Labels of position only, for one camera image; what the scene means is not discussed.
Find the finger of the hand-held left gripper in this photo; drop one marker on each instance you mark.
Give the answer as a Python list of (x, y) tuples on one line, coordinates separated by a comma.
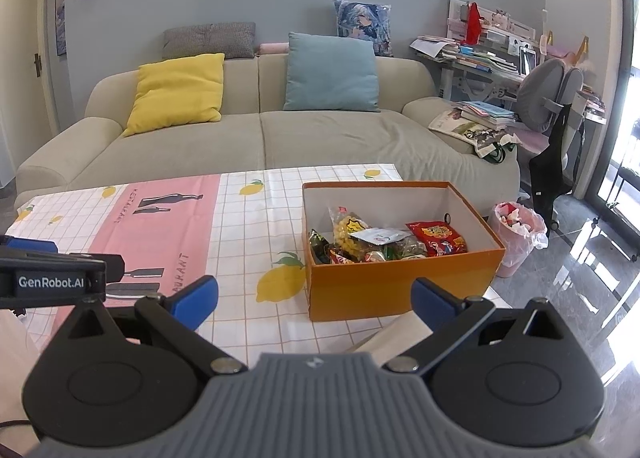
[(32, 244), (116, 270)]

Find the pink roll cushion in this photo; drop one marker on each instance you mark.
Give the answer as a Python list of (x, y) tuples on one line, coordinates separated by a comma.
[(272, 48)]

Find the white green snack bag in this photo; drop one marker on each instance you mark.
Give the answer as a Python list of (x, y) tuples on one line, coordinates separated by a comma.
[(385, 236)]

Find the yellow pillow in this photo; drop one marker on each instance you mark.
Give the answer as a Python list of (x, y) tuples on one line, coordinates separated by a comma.
[(175, 93)]

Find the tablet screen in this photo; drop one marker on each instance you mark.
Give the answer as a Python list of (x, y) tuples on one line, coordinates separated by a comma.
[(528, 61)]

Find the wall poster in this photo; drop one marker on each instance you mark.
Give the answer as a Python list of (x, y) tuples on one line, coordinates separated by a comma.
[(61, 3)]

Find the stack of books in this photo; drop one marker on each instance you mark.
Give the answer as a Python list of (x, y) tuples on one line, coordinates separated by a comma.
[(487, 114)]

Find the white study desk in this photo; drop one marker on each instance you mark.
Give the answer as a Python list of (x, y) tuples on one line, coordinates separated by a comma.
[(475, 83)]

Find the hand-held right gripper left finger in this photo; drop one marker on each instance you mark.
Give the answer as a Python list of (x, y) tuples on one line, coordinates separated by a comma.
[(197, 300)]

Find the pink white lemon tablecloth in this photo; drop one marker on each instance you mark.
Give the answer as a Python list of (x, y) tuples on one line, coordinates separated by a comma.
[(240, 238)]

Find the printed figure pillow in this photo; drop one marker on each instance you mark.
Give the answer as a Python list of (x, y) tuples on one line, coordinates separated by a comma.
[(362, 26)]

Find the yellow puffed snack bag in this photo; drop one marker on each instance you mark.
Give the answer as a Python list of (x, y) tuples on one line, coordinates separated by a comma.
[(350, 228)]

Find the white door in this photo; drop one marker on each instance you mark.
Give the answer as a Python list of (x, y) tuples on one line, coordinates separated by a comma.
[(20, 78)]

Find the grey pillow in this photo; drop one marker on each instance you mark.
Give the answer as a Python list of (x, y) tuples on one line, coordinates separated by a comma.
[(210, 41)]

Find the black metal rack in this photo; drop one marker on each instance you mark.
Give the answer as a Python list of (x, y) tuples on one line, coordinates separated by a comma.
[(620, 198)]

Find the red bag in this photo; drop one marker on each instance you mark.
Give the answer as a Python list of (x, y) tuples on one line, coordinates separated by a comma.
[(473, 23)]

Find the grey desk chair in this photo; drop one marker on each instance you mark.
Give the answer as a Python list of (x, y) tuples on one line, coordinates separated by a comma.
[(545, 88)]

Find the white desk shelf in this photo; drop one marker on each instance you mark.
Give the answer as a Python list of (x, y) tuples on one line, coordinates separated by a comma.
[(500, 26)]

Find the orange cardboard box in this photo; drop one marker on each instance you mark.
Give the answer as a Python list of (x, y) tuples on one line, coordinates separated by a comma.
[(400, 288)]

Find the black green snack packet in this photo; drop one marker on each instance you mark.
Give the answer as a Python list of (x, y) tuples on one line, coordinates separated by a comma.
[(318, 247)]

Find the red cartoon snack packet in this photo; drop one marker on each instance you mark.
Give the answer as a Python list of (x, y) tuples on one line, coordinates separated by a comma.
[(440, 238)]

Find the beige sofa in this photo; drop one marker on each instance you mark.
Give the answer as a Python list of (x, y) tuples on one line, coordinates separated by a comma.
[(325, 138)]

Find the light blue pillow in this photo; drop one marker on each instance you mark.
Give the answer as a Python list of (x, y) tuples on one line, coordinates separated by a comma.
[(332, 73)]

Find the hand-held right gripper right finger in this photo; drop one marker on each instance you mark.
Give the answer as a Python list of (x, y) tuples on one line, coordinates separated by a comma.
[(430, 299)]

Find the red stick snack packet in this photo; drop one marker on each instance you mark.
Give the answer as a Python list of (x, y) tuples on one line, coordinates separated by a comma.
[(345, 256)]

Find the black garment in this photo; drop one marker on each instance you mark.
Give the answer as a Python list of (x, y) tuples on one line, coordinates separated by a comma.
[(552, 168)]

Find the pink trash bin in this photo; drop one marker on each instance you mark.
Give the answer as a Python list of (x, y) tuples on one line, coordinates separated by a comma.
[(517, 243)]

